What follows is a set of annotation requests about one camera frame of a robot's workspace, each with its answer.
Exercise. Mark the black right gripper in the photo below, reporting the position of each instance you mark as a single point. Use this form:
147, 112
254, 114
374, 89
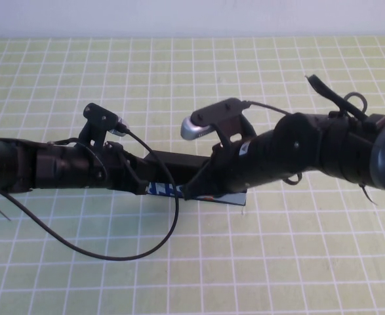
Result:
241, 167

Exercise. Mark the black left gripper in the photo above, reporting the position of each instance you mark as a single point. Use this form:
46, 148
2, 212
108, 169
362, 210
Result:
100, 167

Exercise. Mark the black glasses case printed front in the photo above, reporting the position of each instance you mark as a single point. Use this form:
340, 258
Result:
175, 164

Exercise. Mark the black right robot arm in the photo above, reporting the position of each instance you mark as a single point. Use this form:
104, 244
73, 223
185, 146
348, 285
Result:
343, 154

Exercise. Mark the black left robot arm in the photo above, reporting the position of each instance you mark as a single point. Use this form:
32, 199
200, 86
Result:
21, 164

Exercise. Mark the green white-grid tablecloth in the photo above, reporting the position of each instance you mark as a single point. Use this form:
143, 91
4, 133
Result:
277, 246

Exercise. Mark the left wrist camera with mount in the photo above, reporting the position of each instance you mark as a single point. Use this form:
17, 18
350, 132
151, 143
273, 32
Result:
97, 121

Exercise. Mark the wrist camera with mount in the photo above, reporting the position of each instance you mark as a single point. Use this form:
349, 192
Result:
212, 121
97, 121

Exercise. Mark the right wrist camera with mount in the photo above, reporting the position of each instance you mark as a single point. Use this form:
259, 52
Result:
212, 121

